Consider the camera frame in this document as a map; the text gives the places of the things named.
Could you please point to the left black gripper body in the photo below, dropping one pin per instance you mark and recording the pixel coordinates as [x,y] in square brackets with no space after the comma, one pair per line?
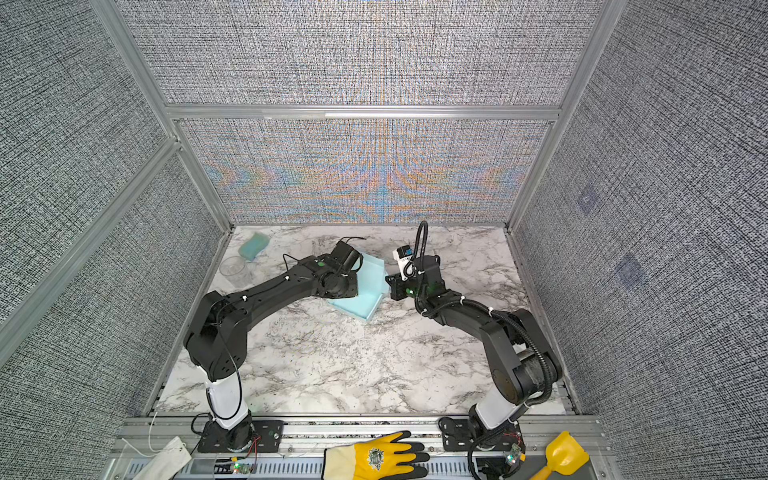
[347,287]

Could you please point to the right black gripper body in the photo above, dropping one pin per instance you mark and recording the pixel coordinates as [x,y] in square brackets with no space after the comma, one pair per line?
[407,289]

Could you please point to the light blue paper box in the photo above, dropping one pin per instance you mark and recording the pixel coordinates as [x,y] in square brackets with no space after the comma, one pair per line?
[372,288]

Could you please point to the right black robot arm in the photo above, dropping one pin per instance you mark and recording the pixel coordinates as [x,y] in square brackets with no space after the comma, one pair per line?
[521,360]

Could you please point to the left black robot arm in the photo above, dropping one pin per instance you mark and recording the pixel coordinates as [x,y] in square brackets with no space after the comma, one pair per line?
[217,337]

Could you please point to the teal sponge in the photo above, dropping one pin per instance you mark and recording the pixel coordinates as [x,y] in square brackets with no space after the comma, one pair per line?
[251,248]

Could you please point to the yellow black work glove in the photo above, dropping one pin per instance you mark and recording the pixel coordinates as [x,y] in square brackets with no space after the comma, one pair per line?
[388,457]

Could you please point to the yellow plastic scoop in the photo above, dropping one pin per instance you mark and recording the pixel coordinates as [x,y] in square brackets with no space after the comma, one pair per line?
[564,456]

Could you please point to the white paper tag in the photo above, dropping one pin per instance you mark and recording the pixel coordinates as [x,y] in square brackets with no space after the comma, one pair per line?
[167,463]

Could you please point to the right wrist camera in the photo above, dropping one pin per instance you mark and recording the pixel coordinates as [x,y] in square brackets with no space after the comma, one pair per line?
[404,258]

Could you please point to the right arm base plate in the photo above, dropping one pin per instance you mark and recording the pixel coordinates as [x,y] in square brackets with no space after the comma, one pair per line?
[503,445]

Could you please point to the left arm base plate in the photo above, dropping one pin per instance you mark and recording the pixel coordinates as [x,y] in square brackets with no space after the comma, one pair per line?
[240,436]

